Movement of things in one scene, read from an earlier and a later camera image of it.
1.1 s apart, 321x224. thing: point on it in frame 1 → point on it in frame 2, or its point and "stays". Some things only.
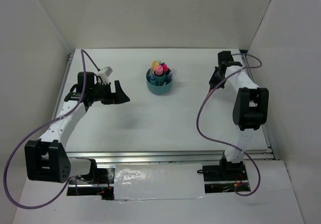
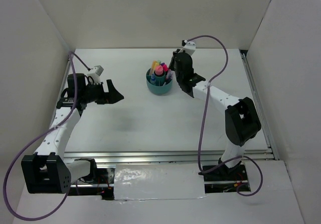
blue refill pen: x=169 y=78 stays
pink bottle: x=159 y=70 stays
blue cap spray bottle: x=153 y=79 stays
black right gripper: x=212 y=82 → x=171 y=66
